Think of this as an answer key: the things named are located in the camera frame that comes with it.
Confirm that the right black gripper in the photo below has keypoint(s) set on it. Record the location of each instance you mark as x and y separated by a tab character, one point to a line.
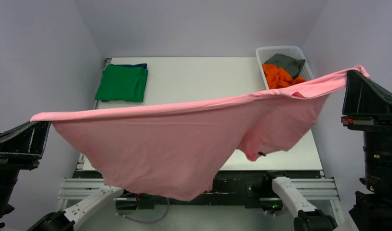
372	122

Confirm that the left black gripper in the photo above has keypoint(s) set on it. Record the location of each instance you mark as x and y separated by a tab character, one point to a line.
20	147

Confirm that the pink t-shirt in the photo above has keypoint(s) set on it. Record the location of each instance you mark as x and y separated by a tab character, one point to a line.
175	150

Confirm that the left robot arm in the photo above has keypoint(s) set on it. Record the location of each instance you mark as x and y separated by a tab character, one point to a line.
69	219

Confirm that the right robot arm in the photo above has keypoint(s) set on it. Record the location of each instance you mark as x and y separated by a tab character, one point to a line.
371	212

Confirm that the dark grey t-shirt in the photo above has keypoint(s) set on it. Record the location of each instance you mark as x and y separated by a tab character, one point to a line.
291	65

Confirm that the orange t-shirt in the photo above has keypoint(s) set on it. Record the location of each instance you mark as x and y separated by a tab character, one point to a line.
278	78

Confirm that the green folded t-shirt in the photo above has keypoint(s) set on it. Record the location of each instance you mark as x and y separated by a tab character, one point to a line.
122	84

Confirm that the white plastic basket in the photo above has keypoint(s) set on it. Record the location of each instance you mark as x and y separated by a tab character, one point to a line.
265	53

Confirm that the dark blue folded t-shirt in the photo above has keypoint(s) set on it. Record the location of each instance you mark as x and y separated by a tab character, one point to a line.
143	66

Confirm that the aluminium frame rail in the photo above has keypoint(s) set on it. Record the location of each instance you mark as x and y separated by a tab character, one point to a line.
311	189

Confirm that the black mounting base rail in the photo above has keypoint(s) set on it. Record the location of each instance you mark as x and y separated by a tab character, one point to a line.
250	189

